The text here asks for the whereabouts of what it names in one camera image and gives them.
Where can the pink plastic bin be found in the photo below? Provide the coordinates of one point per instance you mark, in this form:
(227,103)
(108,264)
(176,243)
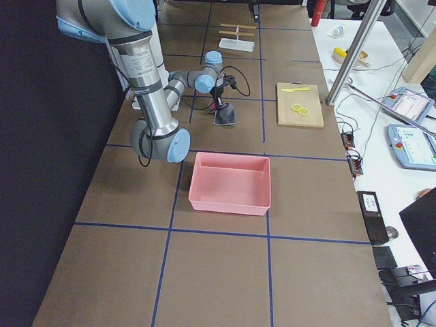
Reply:
(228,183)

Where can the right wooden dowel rod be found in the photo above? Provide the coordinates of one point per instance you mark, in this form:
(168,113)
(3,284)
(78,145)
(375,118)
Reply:
(238,34)

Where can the black laptop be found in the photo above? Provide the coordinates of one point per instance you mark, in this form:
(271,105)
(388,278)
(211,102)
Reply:
(419,221)

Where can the front lemon slice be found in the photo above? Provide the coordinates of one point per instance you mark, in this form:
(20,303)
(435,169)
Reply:
(303,111)

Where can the yellow plastic knife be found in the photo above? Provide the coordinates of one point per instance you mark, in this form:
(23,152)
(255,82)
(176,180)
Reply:
(293,90)

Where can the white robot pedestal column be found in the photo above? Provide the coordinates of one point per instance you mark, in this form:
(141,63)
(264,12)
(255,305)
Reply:
(164,75)

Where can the left wooden dowel rod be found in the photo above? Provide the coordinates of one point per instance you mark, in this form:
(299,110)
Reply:
(238,26)

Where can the near teach pendant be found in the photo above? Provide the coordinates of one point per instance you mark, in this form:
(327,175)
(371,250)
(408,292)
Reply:
(412,148)

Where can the wooden dowel rod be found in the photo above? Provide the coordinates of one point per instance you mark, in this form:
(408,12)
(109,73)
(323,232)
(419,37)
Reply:
(238,26)
(238,34)

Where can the red fire extinguisher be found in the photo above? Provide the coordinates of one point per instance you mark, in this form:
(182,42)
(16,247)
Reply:
(317,13)

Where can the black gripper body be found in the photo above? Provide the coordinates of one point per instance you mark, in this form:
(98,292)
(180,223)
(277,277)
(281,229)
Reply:
(217,92)

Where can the lemon slice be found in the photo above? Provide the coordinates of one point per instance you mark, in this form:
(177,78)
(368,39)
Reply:
(303,111)
(296,107)

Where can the teach pendant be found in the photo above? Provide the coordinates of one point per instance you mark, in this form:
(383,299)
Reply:
(412,148)
(413,105)

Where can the far teach pendant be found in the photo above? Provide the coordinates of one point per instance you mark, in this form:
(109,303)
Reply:
(413,105)

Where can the rear lemon slice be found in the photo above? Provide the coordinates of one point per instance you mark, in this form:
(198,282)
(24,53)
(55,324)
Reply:
(296,107)

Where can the white tube bottle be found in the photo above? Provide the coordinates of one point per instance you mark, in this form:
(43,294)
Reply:
(337,32)

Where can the black box with label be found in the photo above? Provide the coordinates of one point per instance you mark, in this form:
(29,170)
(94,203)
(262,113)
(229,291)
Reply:
(372,217)

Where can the aluminium frame post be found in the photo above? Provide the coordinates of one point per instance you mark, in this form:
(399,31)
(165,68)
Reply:
(366,25)

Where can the orange black power strip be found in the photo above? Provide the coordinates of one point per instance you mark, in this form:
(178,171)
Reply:
(348,139)

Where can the dark grey cloth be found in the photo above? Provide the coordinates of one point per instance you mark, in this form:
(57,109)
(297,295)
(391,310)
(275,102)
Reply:
(225,115)

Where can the bamboo cutting board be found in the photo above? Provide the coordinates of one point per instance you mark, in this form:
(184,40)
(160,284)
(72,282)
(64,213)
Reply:
(310,100)

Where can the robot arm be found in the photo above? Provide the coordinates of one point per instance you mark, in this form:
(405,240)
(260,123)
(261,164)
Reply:
(130,28)

